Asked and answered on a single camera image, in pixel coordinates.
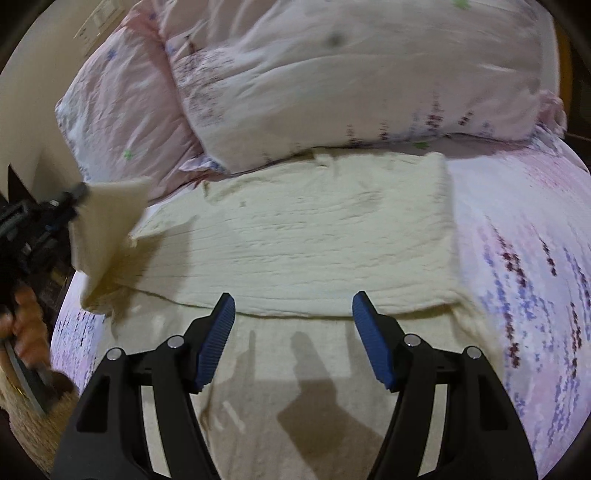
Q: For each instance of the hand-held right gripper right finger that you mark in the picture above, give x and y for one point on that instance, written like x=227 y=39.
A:
x=373 y=339

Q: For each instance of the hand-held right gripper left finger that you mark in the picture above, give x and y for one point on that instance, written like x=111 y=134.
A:
x=216 y=339

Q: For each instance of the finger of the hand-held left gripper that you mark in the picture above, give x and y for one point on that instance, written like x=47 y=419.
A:
x=69 y=203

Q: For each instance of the cream knit garment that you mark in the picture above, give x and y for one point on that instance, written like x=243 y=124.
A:
x=295 y=258

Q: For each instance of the person's left hand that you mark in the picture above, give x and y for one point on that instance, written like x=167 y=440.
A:
x=25 y=327

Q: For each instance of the pink pillow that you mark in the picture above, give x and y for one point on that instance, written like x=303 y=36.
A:
x=124 y=115

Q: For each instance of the woven straw mat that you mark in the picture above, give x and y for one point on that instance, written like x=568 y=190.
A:
x=27 y=415

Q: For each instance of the white floral pillow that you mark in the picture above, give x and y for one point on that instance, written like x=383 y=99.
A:
x=360 y=74

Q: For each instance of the white wall switch panel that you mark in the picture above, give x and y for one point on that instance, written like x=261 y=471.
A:
x=94 y=21

